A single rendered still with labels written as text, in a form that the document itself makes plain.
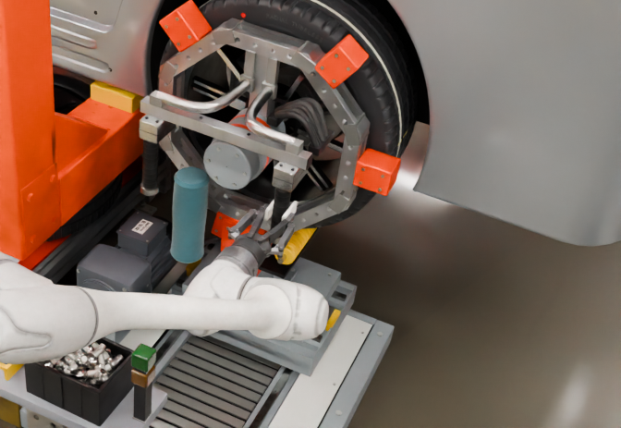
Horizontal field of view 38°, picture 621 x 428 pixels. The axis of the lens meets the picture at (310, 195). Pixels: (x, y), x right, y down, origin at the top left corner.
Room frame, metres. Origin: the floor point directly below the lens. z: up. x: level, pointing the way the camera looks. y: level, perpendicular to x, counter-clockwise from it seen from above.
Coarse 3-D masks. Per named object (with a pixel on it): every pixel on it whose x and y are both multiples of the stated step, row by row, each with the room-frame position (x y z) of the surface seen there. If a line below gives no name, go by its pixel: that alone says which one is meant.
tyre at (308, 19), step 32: (224, 0) 2.03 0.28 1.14; (256, 0) 1.99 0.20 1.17; (288, 0) 1.99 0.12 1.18; (320, 0) 2.03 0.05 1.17; (352, 0) 2.09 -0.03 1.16; (288, 32) 1.96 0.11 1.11; (320, 32) 1.93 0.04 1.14; (352, 32) 1.97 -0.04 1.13; (384, 32) 2.06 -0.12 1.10; (160, 64) 2.07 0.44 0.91; (384, 64) 1.97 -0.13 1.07; (384, 96) 1.90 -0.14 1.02; (416, 96) 2.07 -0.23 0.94; (384, 128) 1.88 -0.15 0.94; (320, 224) 1.91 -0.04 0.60
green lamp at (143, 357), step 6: (138, 348) 1.32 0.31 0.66; (144, 348) 1.32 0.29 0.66; (150, 348) 1.32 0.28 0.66; (132, 354) 1.30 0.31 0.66; (138, 354) 1.30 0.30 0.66; (144, 354) 1.30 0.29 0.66; (150, 354) 1.31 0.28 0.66; (132, 360) 1.30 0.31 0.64; (138, 360) 1.29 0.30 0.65; (144, 360) 1.29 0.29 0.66; (150, 360) 1.30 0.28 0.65; (132, 366) 1.30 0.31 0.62; (138, 366) 1.29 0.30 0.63; (144, 366) 1.29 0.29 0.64; (150, 366) 1.30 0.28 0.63
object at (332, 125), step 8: (280, 64) 2.15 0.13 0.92; (280, 72) 2.12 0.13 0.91; (288, 72) 2.11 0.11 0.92; (296, 72) 2.11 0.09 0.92; (280, 80) 2.10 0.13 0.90; (288, 80) 2.09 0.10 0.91; (304, 80) 2.09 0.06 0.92; (304, 88) 2.08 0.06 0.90; (312, 88) 2.09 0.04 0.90; (304, 96) 2.07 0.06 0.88; (312, 96) 2.07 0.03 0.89; (328, 120) 2.10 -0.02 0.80; (328, 128) 2.10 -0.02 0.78; (336, 128) 2.09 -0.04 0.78; (304, 144) 2.12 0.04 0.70
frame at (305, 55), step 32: (224, 32) 1.91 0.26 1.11; (256, 32) 1.94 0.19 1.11; (192, 64) 1.94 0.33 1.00; (288, 64) 1.87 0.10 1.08; (320, 96) 1.84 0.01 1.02; (352, 96) 1.88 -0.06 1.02; (352, 128) 1.81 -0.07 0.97; (192, 160) 1.98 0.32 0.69; (352, 160) 1.81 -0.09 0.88; (224, 192) 1.95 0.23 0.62; (352, 192) 1.84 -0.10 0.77
